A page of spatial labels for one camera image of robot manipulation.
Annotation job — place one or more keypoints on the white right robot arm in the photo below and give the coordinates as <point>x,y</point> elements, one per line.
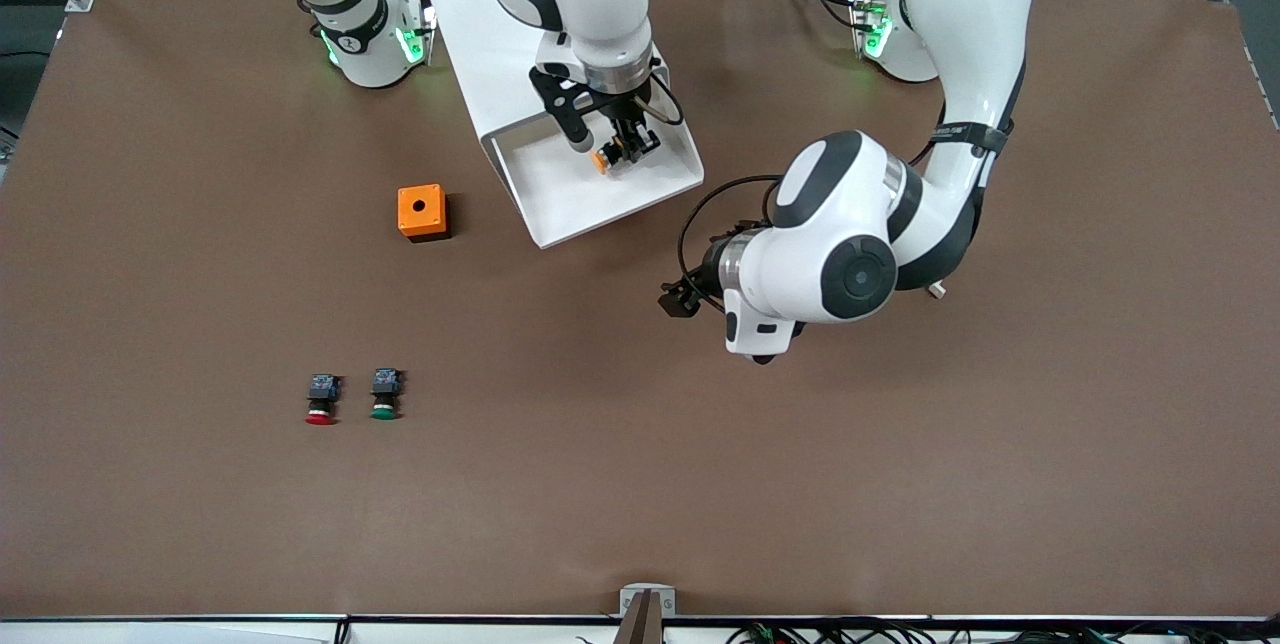
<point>610,14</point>

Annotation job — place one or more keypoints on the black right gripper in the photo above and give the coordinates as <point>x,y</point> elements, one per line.
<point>627,120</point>

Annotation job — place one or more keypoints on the green push button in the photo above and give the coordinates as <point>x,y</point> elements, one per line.
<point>385,394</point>

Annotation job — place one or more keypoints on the brown table mat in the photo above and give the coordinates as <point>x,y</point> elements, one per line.
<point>640,474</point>

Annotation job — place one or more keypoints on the yellow push button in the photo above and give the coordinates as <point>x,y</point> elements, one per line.
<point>600,163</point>

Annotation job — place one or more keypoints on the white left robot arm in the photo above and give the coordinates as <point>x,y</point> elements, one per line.
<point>960,24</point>

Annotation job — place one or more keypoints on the white curved plastic bracket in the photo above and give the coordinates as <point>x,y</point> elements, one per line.
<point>937,291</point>

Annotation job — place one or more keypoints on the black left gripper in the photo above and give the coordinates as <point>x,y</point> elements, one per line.
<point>703,280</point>

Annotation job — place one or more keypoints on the red push button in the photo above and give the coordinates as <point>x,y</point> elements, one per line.
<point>321,399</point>

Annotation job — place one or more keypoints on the orange button enclosure box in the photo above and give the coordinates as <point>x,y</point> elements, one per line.
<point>420,224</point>

